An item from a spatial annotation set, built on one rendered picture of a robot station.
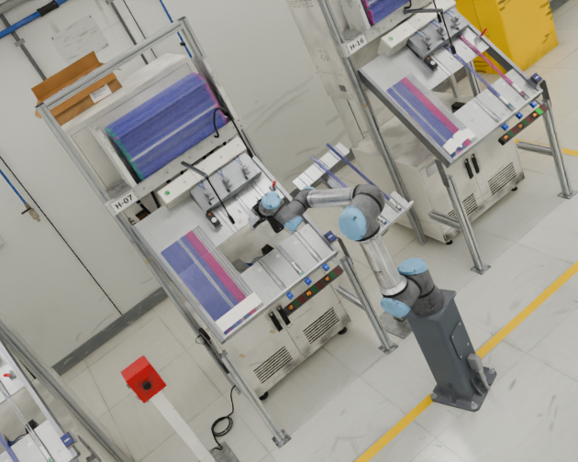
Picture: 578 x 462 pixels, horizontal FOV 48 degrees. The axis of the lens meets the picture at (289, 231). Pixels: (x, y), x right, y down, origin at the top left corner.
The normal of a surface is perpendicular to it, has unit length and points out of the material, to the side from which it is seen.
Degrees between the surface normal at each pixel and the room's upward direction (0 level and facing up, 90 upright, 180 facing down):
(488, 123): 44
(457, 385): 90
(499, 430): 0
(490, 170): 90
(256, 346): 90
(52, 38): 90
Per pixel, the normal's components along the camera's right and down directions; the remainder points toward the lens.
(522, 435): -0.41, -0.77
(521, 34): 0.48, 0.27
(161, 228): 0.04, -0.36
